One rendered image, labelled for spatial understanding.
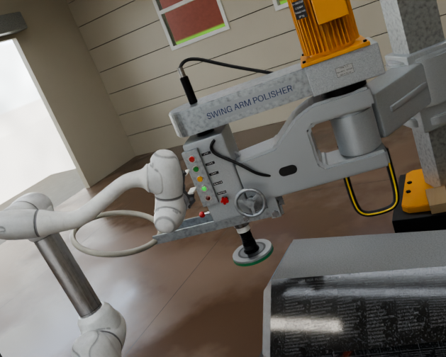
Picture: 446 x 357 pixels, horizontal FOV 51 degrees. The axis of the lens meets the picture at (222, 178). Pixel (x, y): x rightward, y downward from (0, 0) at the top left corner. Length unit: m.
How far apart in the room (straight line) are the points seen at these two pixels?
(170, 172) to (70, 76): 8.60
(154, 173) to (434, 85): 1.52
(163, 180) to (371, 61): 0.97
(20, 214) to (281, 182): 1.11
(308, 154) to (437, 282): 0.74
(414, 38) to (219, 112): 1.06
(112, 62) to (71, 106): 1.31
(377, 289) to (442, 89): 1.06
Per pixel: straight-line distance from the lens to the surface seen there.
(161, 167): 1.60
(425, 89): 2.52
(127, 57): 10.08
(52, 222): 1.76
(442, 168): 2.76
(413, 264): 2.09
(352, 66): 2.01
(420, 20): 2.57
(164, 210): 1.64
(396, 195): 2.32
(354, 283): 2.11
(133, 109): 10.39
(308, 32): 2.01
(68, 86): 10.01
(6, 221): 1.80
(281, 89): 2.03
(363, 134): 2.11
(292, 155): 2.11
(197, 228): 2.36
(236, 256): 2.44
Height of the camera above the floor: 2.02
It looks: 17 degrees down
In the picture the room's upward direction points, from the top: 22 degrees counter-clockwise
